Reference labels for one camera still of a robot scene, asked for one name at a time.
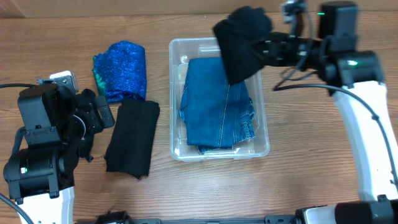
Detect narrow black garment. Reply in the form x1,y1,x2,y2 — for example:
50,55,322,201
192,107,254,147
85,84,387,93
78,135,94,162

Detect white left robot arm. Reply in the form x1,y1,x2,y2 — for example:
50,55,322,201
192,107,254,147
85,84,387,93
1,83,115,223

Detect clear plastic storage bin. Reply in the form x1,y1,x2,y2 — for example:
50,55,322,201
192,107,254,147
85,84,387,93
169,37,270,162

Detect blue denim jeans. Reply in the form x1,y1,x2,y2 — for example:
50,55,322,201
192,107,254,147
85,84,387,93
179,57,255,154

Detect blue sparkly fabric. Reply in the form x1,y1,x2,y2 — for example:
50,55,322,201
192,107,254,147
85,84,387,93
92,40,147,104

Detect wide black garment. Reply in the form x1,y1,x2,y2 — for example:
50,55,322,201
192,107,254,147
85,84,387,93
104,99,160,179

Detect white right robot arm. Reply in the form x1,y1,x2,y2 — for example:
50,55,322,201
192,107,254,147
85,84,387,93
258,1,397,223

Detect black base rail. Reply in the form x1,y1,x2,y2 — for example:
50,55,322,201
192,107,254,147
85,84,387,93
76,211,302,224

